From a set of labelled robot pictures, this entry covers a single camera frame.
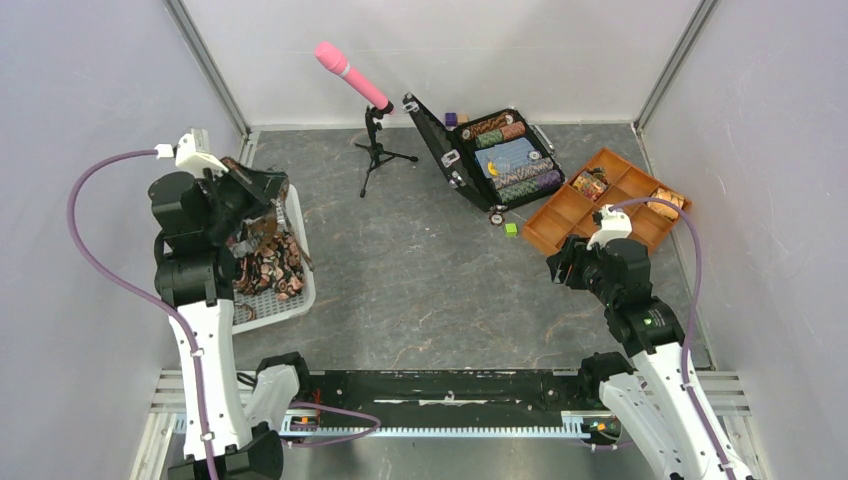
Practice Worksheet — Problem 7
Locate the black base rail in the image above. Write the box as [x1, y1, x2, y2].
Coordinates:
[297, 369, 610, 433]

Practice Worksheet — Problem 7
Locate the green cube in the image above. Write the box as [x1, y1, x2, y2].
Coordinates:
[503, 223, 519, 238]

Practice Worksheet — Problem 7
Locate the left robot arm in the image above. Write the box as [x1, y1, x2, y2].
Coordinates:
[148, 165, 314, 479]

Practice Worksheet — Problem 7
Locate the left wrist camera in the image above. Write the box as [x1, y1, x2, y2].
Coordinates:
[154, 128, 229, 178]

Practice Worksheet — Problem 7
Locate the pink microphone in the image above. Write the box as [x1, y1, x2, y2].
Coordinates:
[314, 42, 394, 114]

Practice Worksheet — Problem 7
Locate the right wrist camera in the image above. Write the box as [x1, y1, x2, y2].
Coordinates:
[587, 204, 633, 250]

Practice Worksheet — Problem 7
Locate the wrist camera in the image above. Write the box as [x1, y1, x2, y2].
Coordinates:
[154, 128, 229, 178]
[587, 204, 633, 250]

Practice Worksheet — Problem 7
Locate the rolled tan patterned tie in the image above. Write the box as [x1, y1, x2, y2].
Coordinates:
[646, 186, 687, 222]

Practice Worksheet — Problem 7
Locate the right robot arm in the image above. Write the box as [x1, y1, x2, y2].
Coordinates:
[547, 235, 754, 479]

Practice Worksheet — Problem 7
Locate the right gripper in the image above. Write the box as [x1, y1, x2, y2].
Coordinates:
[544, 233, 617, 306]

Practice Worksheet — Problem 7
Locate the orange compartment tray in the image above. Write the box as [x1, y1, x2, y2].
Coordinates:
[521, 148, 691, 255]

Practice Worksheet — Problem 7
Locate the rolled dark patterned tie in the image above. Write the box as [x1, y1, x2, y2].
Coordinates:
[571, 167, 610, 201]

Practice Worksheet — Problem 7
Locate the loose poker chip stack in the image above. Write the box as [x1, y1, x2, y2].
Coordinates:
[488, 205, 508, 227]

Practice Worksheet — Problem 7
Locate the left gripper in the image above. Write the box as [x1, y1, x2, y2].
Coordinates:
[199, 155, 287, 241]

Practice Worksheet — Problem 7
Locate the black tripod stand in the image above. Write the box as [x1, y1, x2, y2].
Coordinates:
[354, 106, 419, 198]

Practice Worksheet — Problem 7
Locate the black floral tie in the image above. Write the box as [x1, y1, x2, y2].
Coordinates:
[227, 222, 303, 300]

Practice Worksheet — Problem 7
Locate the black poker chip case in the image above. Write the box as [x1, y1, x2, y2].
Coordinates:
[403, 93, 565, 215]

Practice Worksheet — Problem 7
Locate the white plastic basket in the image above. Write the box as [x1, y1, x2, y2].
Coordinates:
[232, 185, 317, 335]

